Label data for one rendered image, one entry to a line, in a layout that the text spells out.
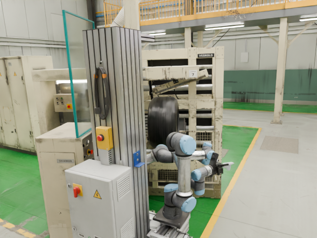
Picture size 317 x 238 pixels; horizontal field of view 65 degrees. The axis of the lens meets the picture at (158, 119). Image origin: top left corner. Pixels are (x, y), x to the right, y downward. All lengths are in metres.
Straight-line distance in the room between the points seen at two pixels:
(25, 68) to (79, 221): 4.34
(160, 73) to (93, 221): 1.82
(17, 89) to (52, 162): 3.77
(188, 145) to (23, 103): 4.61
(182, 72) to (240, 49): 9.01
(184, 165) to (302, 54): 10.20
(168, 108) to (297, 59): 9.40
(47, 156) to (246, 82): 10.22
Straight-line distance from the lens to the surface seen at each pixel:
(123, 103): 1.46
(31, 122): 5.75
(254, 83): 11.62
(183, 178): 1.71
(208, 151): 2.12
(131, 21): 2.69
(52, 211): 2.48
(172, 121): 2.48
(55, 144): 2.20
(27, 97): 5.68
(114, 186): 1.42
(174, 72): 2.86
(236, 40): 11.82
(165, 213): 1.96
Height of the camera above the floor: 1.83
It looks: 13 degrees down
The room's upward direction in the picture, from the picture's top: 2 degrees counter-clockwise
